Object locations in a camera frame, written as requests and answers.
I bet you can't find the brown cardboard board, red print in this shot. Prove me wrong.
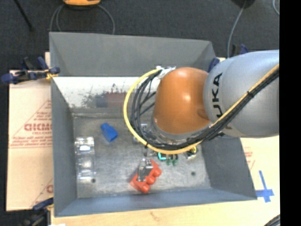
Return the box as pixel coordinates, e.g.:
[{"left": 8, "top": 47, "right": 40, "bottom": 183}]
[{"left": 6, "top": 51, "right": 280, "bottom": 213}]

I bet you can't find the grey metal bin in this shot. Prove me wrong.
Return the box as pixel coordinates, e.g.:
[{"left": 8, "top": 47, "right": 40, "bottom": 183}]
[{"left": 48, "top": 32, "right": 257, "bottom": 218}]

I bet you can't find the red toy brick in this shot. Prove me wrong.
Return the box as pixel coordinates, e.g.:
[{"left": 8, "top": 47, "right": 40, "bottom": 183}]
[{"left": 129, "top": 159, "right": 163, "bottom": 194}]

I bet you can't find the black cylinder on white bracket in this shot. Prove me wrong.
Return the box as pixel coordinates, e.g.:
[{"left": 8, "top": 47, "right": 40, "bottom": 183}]
[{"left": 184, "top": 146, "right": 200, "bottom": 160}]

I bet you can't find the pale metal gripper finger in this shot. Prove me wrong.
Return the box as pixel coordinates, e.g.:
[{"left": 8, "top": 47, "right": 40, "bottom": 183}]
[
  {"left": 137, "top": 158, "right": 146, "bottom": 182},
  {"left": 145, "top": 159, "right": 154, "bottom": 175}
]

